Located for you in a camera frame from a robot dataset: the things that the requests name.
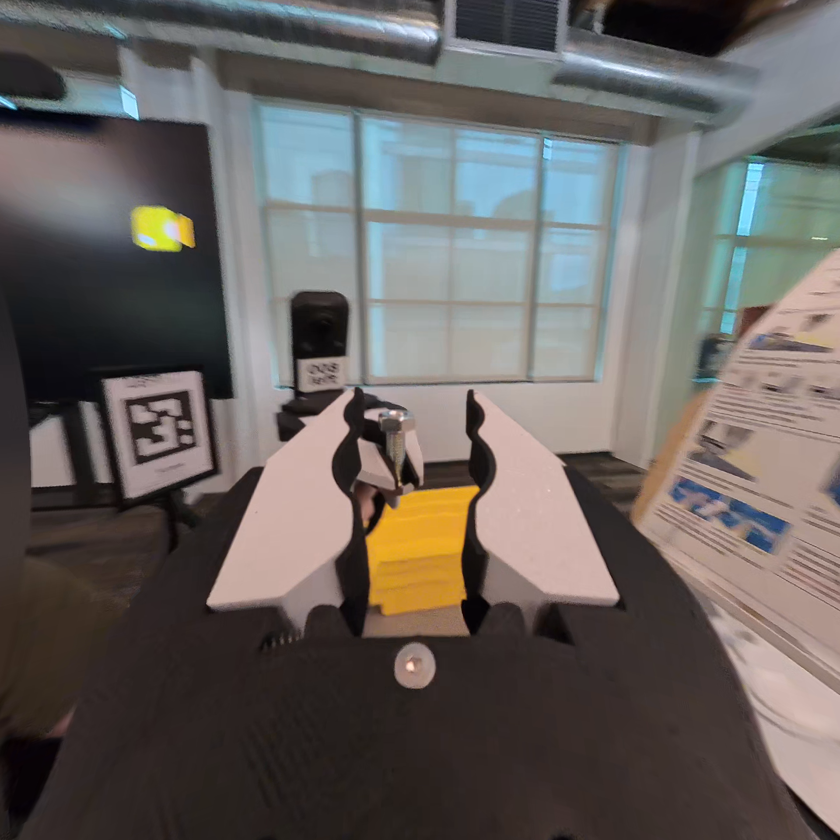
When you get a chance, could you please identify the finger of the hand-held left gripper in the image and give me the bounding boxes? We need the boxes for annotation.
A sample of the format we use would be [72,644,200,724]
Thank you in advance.
[356,433,398,509]
[397,436,424,494]

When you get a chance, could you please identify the white ceiling vent grille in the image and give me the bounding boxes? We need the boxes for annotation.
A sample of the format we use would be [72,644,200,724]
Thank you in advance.
[443,0,571,61]

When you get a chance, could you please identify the yellow bin with black divider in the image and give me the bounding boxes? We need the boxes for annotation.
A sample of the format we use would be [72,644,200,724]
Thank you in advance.
[364,486,481,618]

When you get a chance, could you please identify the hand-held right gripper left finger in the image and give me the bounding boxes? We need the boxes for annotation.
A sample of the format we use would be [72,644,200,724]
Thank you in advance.
[206,386,371,636]

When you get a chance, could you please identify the large gridded window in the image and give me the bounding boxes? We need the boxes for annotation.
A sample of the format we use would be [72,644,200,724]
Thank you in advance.
[252,98,624,388]

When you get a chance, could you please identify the silver hex bolt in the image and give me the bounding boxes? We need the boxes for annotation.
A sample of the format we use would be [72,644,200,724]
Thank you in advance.
[378,409,412,493]

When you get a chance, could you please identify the printed instruction sheet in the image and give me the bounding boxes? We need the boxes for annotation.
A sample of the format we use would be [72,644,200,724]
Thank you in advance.
[640,248,840,690]

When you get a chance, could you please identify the black television screen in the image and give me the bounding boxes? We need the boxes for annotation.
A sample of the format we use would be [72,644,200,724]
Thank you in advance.
[0,108,235,403]

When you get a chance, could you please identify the framed black-white marker sign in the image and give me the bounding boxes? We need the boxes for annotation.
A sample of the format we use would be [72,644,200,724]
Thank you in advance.
[100,369,219,509]

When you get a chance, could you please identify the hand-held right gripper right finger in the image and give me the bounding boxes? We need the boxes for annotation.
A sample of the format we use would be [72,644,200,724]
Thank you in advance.
[461,388,621,636]

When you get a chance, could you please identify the silver round ceiling duct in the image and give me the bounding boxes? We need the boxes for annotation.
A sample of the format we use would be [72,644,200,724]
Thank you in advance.
[0,0,442,67]
[554,29,762,129]

